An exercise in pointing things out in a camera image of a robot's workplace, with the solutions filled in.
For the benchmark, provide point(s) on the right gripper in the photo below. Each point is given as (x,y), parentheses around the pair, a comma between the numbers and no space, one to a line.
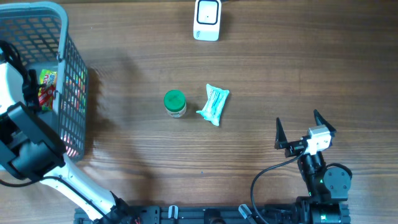
(293,147)

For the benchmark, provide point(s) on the teal tissue wipes pack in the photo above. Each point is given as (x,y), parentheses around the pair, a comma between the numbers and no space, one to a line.
(213,108)

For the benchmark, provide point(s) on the green lid jar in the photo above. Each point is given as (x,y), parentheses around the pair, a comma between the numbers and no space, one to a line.
(175,103)

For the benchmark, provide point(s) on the red Nescafe coffee stick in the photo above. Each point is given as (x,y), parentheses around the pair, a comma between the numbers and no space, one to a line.
(46,95)

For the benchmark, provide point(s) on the green Haribo gummy bag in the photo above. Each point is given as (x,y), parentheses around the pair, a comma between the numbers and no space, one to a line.
(46,78)

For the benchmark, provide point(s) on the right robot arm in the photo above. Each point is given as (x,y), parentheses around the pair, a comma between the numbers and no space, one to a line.
(327,184)

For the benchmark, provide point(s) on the white barcode scanner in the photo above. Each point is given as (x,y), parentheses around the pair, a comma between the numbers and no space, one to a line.
(207,19)

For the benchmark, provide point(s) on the grey plastic shopping basket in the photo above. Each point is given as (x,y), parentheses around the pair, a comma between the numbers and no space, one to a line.
(39,31)

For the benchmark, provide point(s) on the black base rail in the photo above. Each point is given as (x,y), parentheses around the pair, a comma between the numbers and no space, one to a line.
(272,213)

